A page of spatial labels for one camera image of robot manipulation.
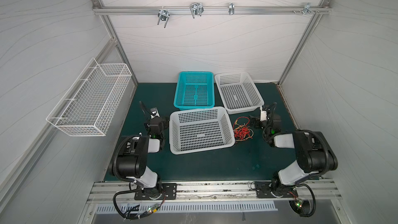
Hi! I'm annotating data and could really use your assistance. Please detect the red wire bundle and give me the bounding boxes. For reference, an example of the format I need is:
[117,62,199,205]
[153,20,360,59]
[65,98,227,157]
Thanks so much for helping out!
[232,116,255,143]

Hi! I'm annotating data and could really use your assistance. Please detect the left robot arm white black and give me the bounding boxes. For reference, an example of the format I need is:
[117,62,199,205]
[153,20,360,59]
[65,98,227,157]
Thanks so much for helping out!
[111,101,169,189]

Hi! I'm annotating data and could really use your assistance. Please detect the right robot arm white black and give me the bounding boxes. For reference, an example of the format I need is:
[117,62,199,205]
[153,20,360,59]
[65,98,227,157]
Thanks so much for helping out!
[249,102,338,198]

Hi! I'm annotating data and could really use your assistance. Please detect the large white plastic basket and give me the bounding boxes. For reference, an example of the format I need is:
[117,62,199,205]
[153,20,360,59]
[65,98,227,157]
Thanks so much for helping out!
[169,106,235,155]

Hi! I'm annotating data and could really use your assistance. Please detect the small white plastic basket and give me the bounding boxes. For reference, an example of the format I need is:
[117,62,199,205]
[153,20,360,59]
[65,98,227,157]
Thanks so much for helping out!
[215,72,264,115]

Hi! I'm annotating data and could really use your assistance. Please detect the teal plastic basket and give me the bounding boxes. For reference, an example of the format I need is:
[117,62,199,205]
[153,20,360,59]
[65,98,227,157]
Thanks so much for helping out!
[174,71,215,111]

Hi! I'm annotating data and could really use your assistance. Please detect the metal U-bolt clamp left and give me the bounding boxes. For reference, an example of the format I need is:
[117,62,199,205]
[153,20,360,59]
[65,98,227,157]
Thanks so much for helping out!
[157,9,170,28]

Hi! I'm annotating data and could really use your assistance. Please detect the metal u-bolt clamp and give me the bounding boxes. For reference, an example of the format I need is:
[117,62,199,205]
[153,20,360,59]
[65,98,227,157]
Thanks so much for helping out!
[157,9,170,28]
[189,2,204,19]

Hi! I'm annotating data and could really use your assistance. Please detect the metal bolt clamp right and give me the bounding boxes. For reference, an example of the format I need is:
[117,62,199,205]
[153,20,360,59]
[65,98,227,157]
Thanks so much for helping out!
[292,3,320,16]

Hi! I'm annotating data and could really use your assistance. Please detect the metal U-bolt clamp middle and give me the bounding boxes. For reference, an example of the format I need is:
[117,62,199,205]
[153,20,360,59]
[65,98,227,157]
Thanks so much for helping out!
[189,2,204,19]

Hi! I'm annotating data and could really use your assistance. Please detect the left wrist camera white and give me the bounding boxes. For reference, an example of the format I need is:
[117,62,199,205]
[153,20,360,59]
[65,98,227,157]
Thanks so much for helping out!
[150,107,160,119]

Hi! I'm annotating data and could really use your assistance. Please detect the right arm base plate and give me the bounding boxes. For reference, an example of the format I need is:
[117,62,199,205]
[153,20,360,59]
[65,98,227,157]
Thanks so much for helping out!
[250,179,296,199]

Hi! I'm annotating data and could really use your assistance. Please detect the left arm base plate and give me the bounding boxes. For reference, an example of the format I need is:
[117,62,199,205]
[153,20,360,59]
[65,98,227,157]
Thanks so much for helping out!
[134,183,177,201]

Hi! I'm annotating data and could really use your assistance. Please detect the white wire wall basket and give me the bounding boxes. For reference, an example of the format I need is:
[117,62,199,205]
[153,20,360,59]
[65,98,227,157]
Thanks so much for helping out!
[46,58,132,137]

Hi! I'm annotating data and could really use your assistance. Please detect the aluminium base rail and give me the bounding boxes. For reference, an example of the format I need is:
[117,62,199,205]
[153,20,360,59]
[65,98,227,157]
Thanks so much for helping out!
[87,179,343,203]

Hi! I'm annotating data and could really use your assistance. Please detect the white slotted cable duct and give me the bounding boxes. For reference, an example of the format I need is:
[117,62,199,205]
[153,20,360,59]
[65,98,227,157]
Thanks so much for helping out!
[95,200,278,214]

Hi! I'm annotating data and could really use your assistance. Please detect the left base cable bundle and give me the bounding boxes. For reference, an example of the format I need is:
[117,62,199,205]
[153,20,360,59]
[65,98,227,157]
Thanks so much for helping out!
[112,187,167,220]

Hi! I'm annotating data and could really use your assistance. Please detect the metal bracket on rail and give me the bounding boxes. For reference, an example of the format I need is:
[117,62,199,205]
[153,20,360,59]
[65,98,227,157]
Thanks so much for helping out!
[229,3,235,16]

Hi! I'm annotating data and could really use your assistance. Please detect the horizontal aluminium rail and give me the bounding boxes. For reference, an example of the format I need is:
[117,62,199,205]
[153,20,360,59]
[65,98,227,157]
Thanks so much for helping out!
[93,5,332,16]

